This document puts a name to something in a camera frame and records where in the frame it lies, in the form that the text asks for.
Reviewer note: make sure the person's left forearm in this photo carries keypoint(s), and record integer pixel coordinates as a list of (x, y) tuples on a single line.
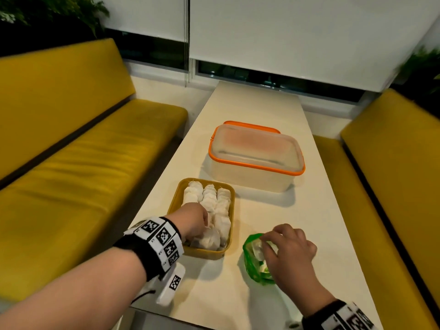
[(68, 295)]

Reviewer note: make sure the black wrist marker band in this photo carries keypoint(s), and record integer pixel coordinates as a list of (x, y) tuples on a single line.
[(337, 317), (154, 247)]

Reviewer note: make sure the clear container orange rim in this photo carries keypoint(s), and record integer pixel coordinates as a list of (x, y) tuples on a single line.
[(254, 178)]

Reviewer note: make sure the group of white tea bags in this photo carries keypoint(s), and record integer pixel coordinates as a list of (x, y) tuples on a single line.
[(213, 209)]

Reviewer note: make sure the green artificial plants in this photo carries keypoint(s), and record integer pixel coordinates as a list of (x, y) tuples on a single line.
[(68, 8), (419, 75)]

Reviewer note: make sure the yellow bench seat cushion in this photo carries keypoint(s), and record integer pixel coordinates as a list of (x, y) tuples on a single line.
[(347, 216), (75, 195)]

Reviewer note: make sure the person's right hand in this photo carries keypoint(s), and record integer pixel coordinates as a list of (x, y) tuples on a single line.
[(292, 261)]

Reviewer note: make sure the black planter box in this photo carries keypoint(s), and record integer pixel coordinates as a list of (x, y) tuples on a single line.
[(44, 37)]

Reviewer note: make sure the person's left hand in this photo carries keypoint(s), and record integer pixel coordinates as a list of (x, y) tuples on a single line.
[(189, 219)]

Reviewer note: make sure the black left wrist marker band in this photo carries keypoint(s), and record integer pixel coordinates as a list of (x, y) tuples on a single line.
[(154, 247)]

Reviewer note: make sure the clear plastic bag green zip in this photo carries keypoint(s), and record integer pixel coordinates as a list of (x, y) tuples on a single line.
[(254, 264)]

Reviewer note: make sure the orange container lid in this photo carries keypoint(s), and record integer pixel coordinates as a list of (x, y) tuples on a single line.
[(251, 125)]

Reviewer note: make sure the black right wrist marker band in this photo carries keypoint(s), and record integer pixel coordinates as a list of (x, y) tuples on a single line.
[(337, 317)]

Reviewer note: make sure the dark window pane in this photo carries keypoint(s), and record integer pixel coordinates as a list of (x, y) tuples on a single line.
[(151, 49), (282, 80)]

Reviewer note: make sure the translucent yellow tray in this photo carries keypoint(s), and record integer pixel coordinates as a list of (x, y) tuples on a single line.
[(175, 199)]

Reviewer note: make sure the white roller blind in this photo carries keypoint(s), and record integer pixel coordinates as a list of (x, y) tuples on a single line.
[(431, 34), (309, 34), (144, 13)]

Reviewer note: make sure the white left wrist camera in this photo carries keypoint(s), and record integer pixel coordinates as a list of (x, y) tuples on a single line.
[(172, 285)]

